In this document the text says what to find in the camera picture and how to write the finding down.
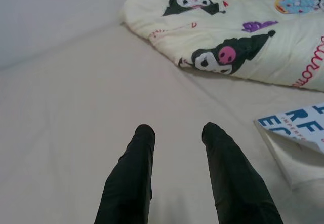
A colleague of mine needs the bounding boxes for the cream cartoon print quilt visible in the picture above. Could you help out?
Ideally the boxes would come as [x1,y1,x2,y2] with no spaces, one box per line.
[118,0,324,93]

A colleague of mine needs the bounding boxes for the bed with cream sheet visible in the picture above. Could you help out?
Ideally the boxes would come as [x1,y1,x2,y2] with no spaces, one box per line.
[0,22,324,224]

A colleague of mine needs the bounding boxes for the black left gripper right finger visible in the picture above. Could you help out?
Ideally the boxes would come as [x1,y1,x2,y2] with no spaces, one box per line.
[201,122,284,224]

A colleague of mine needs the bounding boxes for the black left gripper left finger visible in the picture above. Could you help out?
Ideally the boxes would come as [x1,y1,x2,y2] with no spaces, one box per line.
[94,124,156,224]

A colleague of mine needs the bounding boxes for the white book blue letters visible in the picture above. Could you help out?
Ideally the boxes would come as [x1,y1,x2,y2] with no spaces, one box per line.
[254,102,324,192]

